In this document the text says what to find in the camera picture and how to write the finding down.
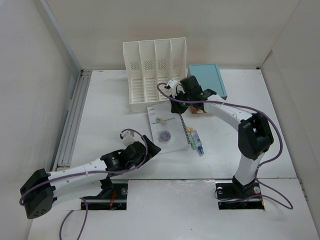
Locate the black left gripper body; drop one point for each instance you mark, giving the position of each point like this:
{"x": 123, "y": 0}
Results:
{"x": 128, "y": 166}

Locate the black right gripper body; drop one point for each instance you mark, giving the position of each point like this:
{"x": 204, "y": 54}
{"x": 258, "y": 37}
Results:
{"x": 186, "y": 96}

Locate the clear round pin container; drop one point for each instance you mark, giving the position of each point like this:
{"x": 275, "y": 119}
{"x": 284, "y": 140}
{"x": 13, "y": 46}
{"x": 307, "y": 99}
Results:
{"x": 164, "y": 136}

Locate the beige rectangular eraser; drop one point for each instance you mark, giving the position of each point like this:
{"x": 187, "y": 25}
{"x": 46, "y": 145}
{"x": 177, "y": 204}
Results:
{"x": 161, "y": 121}

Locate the teal orange drawer box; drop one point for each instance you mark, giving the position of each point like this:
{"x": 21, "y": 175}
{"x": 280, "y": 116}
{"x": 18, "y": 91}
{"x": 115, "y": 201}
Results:
{"x": 209, "y": 77}

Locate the white spiral bound manual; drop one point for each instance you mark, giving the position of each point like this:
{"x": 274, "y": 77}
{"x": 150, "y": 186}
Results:
{"x": 168, "y": 129}

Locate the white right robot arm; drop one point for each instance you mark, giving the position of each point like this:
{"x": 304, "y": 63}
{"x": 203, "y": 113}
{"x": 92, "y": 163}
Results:
{"x": 254, "y": 133}

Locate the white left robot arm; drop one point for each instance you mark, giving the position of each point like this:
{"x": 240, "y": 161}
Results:
{"x": 44, "y": 190}

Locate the clear blue glue bottle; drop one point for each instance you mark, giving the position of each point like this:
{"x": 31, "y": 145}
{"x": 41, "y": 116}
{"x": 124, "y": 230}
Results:
{"x": 197, "y": 142}

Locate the green transparent tube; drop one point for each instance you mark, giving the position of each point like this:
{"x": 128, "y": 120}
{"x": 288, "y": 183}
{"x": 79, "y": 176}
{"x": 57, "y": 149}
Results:
{"x": 191, "y": 140}

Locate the white plastic file organizer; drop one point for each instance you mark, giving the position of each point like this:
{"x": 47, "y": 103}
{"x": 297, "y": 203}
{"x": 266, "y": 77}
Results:
{"x": 150, "y": 62}

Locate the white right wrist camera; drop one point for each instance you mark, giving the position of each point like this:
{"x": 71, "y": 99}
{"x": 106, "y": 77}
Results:
{"x": 173, "y": 85}

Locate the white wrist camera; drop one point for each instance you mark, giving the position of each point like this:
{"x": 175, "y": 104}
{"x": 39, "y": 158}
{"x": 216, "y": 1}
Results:
{"x": 127, "y": 137}
{"x": 173, "y": 85}

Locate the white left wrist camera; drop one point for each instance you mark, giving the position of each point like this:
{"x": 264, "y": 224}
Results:
{"x": 127, "y": 137}

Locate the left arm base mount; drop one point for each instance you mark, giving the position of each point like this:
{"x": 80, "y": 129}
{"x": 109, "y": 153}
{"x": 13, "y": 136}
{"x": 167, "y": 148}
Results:
{"x": 112, "y": 199}

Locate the aluminium frame rail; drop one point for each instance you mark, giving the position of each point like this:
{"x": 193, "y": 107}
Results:
{"x": 65, "y": 146}

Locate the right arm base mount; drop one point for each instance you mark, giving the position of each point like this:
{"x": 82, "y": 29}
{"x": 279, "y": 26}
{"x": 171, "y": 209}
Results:
{"x": 231, "y": 196}

